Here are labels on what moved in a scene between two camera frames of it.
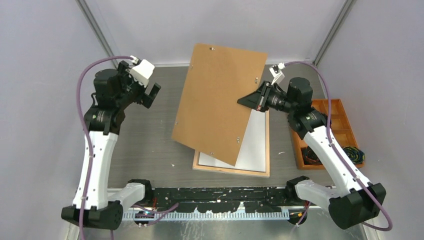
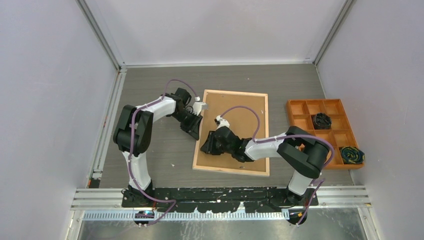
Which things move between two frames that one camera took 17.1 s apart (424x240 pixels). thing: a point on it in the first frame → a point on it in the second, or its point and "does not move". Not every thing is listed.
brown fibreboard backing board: [210, 118] → [243, 122]
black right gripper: [258, 99] → [209, 147]
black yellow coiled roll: [356, 156] does not move
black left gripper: [125, 76] → [193, 130]
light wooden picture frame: [196, 166] does not move
